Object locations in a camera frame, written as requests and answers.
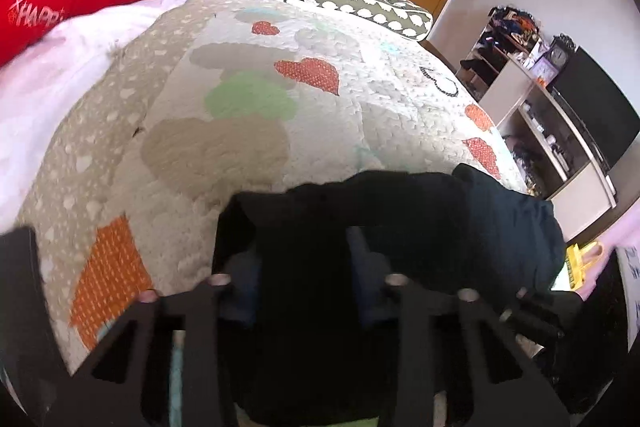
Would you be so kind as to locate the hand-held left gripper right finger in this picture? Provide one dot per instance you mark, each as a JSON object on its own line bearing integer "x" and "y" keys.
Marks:
{"x": 364, "y": 277}

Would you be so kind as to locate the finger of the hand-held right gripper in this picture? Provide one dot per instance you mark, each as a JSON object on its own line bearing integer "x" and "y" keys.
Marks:
{"x": 537, "y": 314}

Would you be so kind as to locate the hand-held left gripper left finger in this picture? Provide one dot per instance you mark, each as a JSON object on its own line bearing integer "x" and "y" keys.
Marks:
{"x": 246, "y": 292}

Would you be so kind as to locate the black pants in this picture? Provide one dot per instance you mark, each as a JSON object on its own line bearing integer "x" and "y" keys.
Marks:
{"x": 310, "y": 232}

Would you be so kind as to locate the yellow plastic object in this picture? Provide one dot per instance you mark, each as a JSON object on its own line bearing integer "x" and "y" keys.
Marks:
{"x": 582, "y": 264}

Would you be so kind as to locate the heart patterned quilt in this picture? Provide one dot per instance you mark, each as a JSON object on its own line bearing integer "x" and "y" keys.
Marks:
{"x": 225, "y": 157}

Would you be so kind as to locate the black television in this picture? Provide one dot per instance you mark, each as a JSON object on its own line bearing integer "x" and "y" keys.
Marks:
{"x": 595, "y": 102}

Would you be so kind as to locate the white shelf unit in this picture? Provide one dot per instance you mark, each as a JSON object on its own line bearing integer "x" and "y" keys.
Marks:
{"x": 510, "y": 92}

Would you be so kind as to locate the small purple clock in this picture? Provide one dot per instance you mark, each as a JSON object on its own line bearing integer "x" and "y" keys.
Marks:
{"x": 546, "y": 71}

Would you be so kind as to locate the dark mantel clock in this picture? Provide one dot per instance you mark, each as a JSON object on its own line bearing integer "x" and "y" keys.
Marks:
{"x": 557, "y": 54}

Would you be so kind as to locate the green bolster pillow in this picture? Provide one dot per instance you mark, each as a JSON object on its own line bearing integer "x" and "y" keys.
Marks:
{"x": 365, "y": 4}

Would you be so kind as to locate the white bed sheet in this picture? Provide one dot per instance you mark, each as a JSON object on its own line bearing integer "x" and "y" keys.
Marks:
{"x": 45, "y": 87}

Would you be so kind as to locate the pile of clothes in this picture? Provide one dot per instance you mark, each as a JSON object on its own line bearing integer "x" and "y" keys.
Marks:
{"x": 515, "y": 24}

